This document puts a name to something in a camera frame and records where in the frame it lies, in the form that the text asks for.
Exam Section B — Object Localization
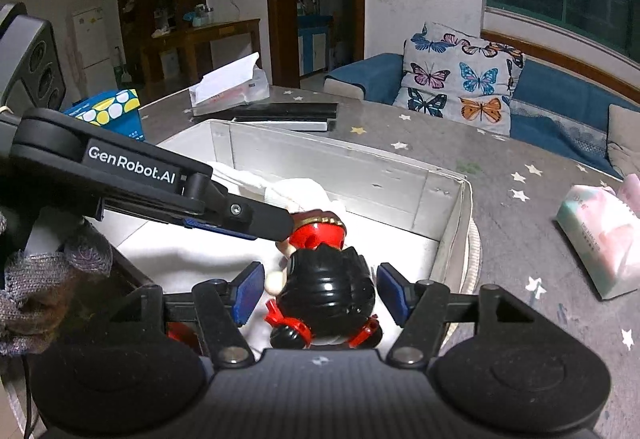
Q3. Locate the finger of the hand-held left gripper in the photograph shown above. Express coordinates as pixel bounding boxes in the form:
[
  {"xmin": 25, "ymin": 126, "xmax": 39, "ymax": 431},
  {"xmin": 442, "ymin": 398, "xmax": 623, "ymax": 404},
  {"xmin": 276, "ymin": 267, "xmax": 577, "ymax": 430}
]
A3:
[{"xmin": 181, "ymin": 172, "xmax": 296, "ymax": 242}]

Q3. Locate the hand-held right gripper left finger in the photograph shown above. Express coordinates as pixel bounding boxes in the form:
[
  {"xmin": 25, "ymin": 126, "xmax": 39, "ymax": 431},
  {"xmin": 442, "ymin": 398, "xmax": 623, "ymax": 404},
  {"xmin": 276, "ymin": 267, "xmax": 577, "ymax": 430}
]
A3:
[{"xmin": 102, "ymin": 261, "xmax": 266, "ymax": 367}]

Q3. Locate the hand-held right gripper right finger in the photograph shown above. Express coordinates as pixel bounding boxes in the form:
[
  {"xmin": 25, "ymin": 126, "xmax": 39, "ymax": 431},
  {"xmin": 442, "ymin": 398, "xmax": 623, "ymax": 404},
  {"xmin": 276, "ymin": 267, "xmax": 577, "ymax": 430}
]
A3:
[{"xmin": 376, "ymin": 262, "xmax": 543, "ymax": 370}]

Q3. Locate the white plush rabbit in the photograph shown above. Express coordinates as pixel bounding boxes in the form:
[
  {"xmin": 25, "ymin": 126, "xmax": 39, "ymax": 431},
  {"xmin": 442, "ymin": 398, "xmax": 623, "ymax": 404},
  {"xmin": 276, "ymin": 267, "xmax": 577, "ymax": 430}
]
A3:
[{"xmin": 207, "ymin": 160, "xmax": 347, "ymax": 226}]

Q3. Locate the black-haired red doll figure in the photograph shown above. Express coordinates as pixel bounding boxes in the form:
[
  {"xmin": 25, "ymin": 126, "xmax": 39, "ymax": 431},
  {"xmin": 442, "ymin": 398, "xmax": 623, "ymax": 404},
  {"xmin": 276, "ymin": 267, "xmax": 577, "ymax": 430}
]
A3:
[{"xmin": 264, "ymin": 208, "xmax": 383, "ymax": 350}]

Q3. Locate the grey cardboard box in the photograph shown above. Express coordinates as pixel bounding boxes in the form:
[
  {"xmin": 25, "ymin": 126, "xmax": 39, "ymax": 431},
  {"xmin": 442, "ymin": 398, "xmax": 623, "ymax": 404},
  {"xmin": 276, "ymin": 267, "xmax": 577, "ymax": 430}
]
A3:
[{"xmin": 82, "ymin": 118, "xmax": 483, "ymax": 360}]

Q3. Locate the person's left hand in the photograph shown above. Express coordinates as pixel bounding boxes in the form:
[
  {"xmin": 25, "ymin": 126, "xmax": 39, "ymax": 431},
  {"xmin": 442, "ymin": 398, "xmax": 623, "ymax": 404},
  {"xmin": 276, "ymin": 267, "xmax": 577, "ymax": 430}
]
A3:
[{"xmin": 0, "ymin": 214, "xmax": 114, "ymax": 356}]

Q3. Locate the blue yellow dotted carton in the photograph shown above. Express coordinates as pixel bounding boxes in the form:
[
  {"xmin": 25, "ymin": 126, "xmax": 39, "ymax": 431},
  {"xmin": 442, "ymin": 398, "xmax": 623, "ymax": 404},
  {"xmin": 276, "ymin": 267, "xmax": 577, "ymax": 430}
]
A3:
[{"xmin": 62, "ymin": 89, "xmax": 147, "ymax": 142}]

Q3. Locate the red ball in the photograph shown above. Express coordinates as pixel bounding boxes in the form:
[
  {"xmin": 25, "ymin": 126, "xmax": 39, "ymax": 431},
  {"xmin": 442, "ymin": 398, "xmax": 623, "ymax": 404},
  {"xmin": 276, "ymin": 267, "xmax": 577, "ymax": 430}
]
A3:
[{"xmin": 165, "ymin": 321, "xmax": 202, "ymax": 356}]

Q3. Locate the flat black white box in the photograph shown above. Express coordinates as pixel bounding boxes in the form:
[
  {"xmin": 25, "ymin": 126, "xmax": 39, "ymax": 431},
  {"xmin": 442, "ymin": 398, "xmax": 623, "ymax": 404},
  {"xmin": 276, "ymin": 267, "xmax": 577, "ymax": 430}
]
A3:
[{"xmin": 234, "ymin": 118, "xmax": 332, "ymax": 133}]

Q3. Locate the long black case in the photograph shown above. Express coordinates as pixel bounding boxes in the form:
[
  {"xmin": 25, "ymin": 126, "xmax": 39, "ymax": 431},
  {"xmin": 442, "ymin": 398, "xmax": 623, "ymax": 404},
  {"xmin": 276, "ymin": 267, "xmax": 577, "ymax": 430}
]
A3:
[{"xmin": 231, "ymin": 102, "xmax": 340, "ymax": 121}]

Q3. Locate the white tissue box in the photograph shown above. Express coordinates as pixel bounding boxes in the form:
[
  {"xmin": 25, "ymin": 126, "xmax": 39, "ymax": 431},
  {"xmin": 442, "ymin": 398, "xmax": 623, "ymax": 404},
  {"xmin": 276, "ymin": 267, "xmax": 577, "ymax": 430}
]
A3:
[{"xmin": 189, "ymin": 52, "xmax": 270, "ymax": 112}]

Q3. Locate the white refrigerator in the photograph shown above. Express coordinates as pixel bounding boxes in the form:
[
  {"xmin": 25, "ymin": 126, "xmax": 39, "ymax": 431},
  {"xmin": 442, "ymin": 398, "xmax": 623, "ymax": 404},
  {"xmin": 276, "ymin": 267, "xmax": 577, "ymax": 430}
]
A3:
[{"xmin": 71, "ymin": 6, "xmax": 124, "ymax": 91}]

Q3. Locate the wooden side table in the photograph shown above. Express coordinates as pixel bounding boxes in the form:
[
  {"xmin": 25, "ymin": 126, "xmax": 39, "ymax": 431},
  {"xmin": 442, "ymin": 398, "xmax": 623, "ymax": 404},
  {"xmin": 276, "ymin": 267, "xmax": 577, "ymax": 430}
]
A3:
[{"xmin": 140, "ymin": 18, "xmax": 262, "ymax": 89}]

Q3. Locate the blue cabinet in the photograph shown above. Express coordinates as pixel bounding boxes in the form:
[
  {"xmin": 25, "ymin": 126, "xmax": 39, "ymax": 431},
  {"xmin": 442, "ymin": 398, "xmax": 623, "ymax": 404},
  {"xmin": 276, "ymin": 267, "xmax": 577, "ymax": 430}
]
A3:
[{"xmin": 297, "ymin": 14, "xmax": 335, "ymax": 75}]

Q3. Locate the blue sofa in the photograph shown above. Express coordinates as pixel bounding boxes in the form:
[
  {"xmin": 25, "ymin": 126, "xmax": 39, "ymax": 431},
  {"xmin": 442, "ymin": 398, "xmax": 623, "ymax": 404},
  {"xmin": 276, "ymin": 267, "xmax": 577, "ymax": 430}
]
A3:
[{"xmin": 322, "ymin": 52, "xmax": 640, "ymax": 180}]

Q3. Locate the pink green tissue pack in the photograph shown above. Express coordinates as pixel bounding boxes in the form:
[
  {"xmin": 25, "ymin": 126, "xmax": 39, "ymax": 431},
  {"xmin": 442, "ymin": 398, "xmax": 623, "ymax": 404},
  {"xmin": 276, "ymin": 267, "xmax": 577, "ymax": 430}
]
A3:
[{"xmin": 556, "ymin": 173, "xmax": 640, "ymax": 302}]

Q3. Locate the butterfly print pillow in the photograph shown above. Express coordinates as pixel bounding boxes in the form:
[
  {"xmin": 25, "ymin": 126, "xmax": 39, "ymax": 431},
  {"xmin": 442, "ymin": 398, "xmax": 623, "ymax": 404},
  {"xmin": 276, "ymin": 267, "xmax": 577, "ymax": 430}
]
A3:
[{"xmin": 392, "ymin": 22, "xmax": 526, "ymax": 138}]

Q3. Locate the grey cushion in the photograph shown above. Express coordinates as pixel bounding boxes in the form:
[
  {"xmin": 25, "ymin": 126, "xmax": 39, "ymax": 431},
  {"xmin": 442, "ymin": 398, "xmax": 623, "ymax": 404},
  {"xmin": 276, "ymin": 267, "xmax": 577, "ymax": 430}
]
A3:
[{"xmin": 606, "ymin": 104, "xmax": 640, "ymax": 180}]

